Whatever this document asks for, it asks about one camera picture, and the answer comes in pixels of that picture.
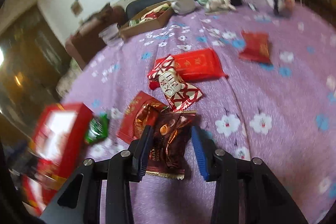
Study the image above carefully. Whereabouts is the red gold open packet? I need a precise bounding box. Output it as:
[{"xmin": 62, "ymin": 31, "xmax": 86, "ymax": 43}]
[{"xmin": 117, "ymin": 91, "xmax": 167, "ymax": 144}]

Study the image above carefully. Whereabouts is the red white patterned candy packet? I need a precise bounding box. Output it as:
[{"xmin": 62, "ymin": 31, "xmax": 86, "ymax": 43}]
[{"xmin": 147, "ymin": 55, "xmax": 203, "ymax": 112}]

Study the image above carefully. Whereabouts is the small red packet far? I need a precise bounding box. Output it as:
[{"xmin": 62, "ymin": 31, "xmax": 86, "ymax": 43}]
[{"xmin": 239, "ymin": 31, "xmax": 271, "ymax": 64}]

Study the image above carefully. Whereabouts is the dark wooden cabinet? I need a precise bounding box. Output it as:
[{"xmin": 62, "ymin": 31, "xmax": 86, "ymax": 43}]
[{"xmin": 1, "ymin": 5, "xmax": 71, "ymax": 136}]

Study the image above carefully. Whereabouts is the clear plastic cup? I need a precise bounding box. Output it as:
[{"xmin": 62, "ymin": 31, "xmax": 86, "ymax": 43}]
[{"xmin": 98, "ymin": 23, "xmax": 123, "ymax": 48}]

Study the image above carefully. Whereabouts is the purple floral tablecloth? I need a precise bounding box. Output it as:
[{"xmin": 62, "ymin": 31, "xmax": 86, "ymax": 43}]
[{"xmin": 63, "ymin": 5, "xmax": 335, "ymax": 223}]

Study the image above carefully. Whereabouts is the white ceramic bowl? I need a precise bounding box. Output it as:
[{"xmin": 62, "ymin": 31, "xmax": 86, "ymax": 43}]
[{"xmin": 171, "ymin": 0, "xmax": 196, "ymax": 15}]

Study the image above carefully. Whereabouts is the large red flat packet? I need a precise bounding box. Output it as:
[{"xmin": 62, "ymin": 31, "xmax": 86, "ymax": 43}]
[{"xmin": 173, "ymin": 48, "xmax": 228, "ymax": 83}]

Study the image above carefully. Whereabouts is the dark brown candy packet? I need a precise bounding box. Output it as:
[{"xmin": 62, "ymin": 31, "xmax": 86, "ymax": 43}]
[{"xmin": 146, "ymin": 110, "xmax": 197, "ymax": 180}]

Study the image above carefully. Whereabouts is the red white storage box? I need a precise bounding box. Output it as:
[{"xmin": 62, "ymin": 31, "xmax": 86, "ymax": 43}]
[{"xmin": 22, "ymin": 103, "xmax": 93, "ymax": 215}]

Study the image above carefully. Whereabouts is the brown armchair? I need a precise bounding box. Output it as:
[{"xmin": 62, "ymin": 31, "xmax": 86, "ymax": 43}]
[{"xmin": 65, "ymin": 3, "xmax": 127, "ymax": 69}]

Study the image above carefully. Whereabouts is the green snack packet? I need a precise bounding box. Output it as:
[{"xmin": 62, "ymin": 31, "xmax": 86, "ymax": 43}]
[{"xmin": 84, "ymin": 112, "xmax": 110, "ymax": 145}]

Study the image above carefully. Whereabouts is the brown cardboard snack tray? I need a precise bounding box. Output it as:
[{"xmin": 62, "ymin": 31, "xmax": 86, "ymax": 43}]
[{"xmin": 119, "ymin": 1, "xmax": 174, "ymax": 40}]

